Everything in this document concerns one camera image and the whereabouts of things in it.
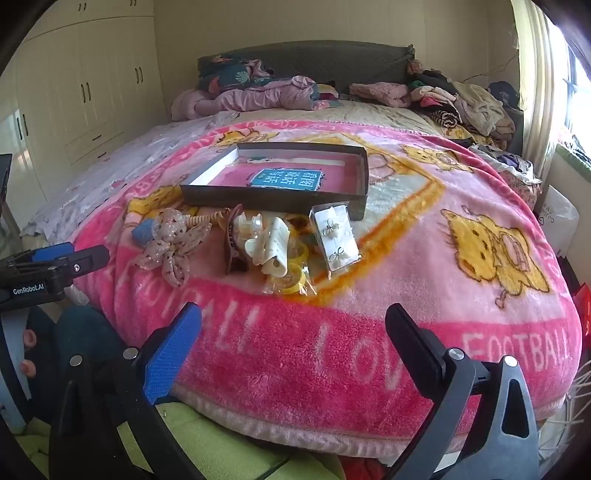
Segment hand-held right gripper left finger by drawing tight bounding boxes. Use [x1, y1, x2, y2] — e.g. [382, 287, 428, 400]
[48, 302, 206, 480]

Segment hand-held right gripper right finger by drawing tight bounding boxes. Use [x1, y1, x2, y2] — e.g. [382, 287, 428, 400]
[385, 303, 541, 480]

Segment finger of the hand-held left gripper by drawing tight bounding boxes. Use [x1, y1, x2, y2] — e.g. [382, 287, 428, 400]
[0, 242, 75, 273]
[44, 246, 112, 280]

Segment sequined bow hair clip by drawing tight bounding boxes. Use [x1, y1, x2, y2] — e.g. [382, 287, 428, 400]
[134, 208, 214, 288]

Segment maroon hair clip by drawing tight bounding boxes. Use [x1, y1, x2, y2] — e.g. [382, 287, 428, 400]
[221, 205, 247, 277]

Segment butterfly earring card packet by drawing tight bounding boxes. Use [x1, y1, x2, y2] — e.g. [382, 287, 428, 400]
[308, 202, 361, 280]

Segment packet of yellow rings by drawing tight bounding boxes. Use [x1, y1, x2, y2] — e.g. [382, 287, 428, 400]
[261, 240, 319, 298]

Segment white claw hair clip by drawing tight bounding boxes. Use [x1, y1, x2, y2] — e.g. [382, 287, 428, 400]
[232, 215, 264, 241]

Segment cream claw hair clip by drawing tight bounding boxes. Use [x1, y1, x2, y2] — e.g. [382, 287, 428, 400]
[245, 217, 293, 278]

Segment shallow grey cardboard box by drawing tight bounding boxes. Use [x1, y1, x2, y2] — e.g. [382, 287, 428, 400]
[179, 142, 369, 221]

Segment person's left hand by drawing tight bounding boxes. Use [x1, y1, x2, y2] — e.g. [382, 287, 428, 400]
[19, 328, 38, 377]

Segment blue fabric hair accessory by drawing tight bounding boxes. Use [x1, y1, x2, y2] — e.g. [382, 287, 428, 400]
[131, 219, 160, 244]

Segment pink printed blanket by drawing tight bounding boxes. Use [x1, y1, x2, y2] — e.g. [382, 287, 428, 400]
[71, 117, 583, 457]

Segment green cloth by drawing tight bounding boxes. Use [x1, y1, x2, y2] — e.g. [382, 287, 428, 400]
[115, 401, 296, 480]

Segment lilac printed bed sheet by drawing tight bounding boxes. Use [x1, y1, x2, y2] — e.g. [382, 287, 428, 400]
[21, 113, 241, 236]

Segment red bag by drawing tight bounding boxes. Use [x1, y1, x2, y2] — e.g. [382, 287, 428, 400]
[570, 284, 591, 342]

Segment cream wardrobe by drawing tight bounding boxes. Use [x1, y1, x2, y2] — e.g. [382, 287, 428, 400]
[0, 0, 169, 204]

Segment white plastic bag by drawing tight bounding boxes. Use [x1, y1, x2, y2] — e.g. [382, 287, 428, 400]
[538, 185, 580, 254]

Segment bundle of floral clothes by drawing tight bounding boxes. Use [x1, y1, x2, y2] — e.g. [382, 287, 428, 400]
[471, 143, 543, 208]

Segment dark floral pillow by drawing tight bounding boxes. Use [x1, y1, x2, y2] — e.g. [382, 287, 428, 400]
[198, 53, 275, 93]

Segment beige bed sheet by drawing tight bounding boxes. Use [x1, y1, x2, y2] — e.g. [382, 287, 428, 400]
[314, 99, 453, 139]

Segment pink quilt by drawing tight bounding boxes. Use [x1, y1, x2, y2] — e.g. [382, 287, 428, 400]
[171, 74, 319, 121]

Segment pile of mixed clothes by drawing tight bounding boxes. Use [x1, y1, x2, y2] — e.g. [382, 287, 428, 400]
[406, 60, 522, 148]

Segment folded pink sweater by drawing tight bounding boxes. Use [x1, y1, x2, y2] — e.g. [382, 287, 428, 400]
[348, 82, 411, 108]

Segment grey quilted headboard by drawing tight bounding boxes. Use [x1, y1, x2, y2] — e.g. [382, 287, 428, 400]
[198, 41, 415, 88]

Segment cream curtain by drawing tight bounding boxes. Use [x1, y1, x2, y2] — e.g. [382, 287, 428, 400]
[512, 0, 568, 171]

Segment orange spiral hair tie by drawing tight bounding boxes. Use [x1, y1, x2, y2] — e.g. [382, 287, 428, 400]
[187, 210, 232, 232]

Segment white wire rack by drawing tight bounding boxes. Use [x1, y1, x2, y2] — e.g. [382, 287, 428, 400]
[540, 360, 591, 467]

